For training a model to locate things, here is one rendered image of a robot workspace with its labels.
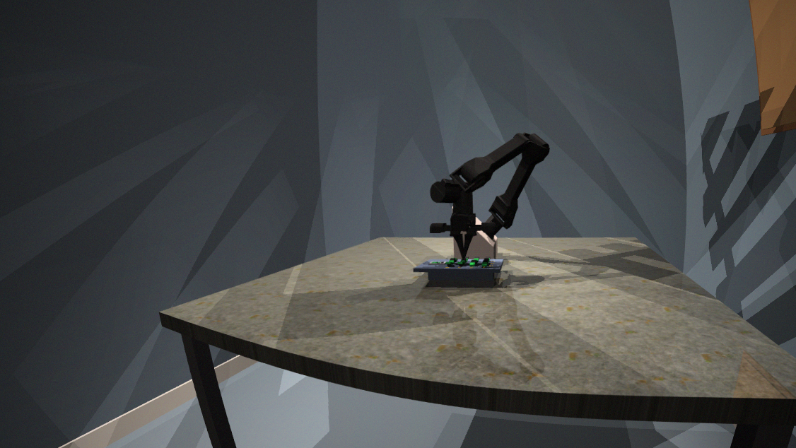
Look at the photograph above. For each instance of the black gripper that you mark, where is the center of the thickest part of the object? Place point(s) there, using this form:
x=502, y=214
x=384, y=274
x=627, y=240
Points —
x=484, y=227

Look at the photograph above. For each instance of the grey switch panel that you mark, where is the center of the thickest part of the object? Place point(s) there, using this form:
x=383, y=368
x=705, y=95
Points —
x=461, y=269

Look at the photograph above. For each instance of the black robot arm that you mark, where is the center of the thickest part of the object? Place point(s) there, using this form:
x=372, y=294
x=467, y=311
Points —
x=478, y=171

